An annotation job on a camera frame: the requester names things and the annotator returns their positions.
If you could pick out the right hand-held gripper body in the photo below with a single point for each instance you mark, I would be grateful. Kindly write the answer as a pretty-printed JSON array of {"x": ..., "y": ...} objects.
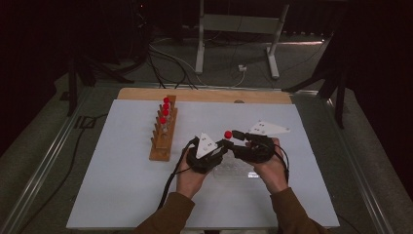
[{"x": 258, "y": 152}]

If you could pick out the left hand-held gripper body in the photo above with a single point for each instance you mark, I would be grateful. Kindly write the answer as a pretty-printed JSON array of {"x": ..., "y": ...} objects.
[{"x": 205, "y": 146}]

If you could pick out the clear plastic tube rack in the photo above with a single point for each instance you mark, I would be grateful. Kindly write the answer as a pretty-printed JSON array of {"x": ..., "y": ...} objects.
[{"x": 232, "y": 170}]

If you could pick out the wooden test tube rack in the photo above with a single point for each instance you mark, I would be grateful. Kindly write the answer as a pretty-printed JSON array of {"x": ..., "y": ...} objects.
[{"x": 160, "y": 152}]

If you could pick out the person's right hand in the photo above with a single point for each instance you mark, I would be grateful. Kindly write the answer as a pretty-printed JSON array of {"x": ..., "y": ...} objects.
[{"x": 273, "y": 177}]

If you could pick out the person's left hand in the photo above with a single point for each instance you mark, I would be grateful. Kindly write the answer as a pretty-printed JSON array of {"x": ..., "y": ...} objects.
[{"x": 188, "y": 182}]

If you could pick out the white plug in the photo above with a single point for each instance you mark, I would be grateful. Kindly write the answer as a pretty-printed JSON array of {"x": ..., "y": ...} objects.
[{"x": 242, "y": 68}]

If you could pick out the white table mat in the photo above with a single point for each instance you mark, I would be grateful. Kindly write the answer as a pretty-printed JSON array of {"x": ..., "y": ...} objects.
[{"x": 130, "y": 195}]

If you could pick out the black angled stand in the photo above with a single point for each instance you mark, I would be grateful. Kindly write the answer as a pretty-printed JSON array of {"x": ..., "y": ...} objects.
[{"x": 340, "y": 107}]

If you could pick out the grey metal stand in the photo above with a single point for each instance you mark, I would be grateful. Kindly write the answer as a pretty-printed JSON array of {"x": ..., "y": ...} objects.
[{"x": 240, "y": 24}]

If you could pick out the black tripod stand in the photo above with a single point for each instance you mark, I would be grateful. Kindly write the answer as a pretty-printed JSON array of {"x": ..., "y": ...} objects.
[{"x": 72, "y": 91}]

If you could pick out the aluminium floor rail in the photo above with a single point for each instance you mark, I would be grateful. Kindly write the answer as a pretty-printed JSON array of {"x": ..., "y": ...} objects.
[
  {"x": 357, "y": 169},
  {"x": 42, "y": 175}
]

